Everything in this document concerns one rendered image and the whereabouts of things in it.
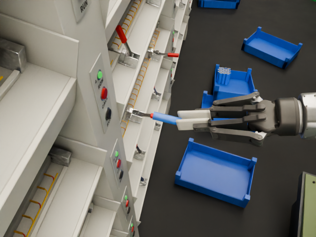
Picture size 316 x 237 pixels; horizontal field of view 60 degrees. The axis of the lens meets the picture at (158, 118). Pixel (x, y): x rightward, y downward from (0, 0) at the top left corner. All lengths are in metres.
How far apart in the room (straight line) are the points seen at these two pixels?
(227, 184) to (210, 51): 0.94
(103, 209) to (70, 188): 0.20
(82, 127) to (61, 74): 0.10
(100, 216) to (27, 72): 0.38
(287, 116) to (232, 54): 1.34
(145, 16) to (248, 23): 1.51
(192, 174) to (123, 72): 0.74
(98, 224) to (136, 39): 0.42
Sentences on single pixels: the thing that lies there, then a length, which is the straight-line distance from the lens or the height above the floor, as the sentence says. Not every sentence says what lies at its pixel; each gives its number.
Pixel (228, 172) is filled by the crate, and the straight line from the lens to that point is 1.27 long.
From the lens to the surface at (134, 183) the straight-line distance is 0.85.
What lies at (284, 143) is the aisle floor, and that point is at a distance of 1.45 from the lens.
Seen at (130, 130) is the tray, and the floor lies 0.51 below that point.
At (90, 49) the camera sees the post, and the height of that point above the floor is 0.89.
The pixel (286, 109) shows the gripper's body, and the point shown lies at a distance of 0.56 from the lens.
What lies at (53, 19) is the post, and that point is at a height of 0.95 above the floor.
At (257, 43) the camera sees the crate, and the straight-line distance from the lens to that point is 2.01.
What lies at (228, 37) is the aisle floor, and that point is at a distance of 2.02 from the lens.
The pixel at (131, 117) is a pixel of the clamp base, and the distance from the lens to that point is 0.73.
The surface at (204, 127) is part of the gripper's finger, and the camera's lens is 0.57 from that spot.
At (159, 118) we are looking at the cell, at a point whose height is 0.62.
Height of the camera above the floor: 1.08
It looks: 50 degrees down
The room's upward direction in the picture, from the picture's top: straight up
